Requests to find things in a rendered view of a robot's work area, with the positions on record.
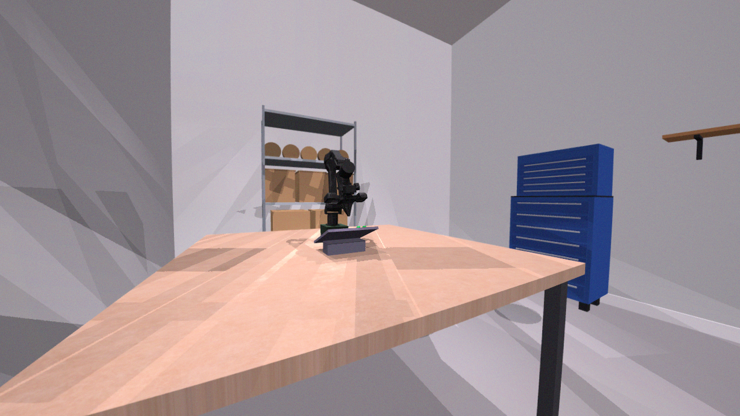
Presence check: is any lavender switch panel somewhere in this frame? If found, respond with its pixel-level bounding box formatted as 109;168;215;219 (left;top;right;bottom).
314;226;379;256

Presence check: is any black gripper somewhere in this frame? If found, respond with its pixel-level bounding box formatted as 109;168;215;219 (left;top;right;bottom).
324;180;368;217

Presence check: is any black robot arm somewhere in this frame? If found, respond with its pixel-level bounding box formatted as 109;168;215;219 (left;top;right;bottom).
324;150;360;226

